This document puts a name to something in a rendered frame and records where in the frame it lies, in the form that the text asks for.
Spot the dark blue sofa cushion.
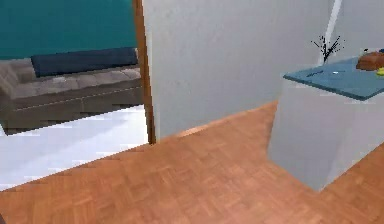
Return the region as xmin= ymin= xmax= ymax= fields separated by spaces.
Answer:
xmin=30 ymin=46 xmax=139 ymax=79

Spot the grey brown sofa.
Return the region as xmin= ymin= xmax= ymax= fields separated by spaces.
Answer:
xmin=0 ymin=49 xmax=145 ymax=136

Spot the dark knife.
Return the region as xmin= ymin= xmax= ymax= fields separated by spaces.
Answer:
xmin=305 ymin=69 xmax=325 ymax=78

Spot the white counter with blue top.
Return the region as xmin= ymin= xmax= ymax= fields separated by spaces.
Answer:
xmin=268 ymin=56 xmax=384 ymax=193

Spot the black twig plant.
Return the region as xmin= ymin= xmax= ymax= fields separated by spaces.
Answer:
xmin=311 ymin=35 xmax=346 ymax=64

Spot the brown bread loaf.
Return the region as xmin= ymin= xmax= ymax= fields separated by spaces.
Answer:
xmin=355 ymin=50 xmax=384 ymax=72

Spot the brown door frame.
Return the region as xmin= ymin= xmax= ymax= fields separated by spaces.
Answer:
xmin=132 ymin=0 xmax=157 ymax=145

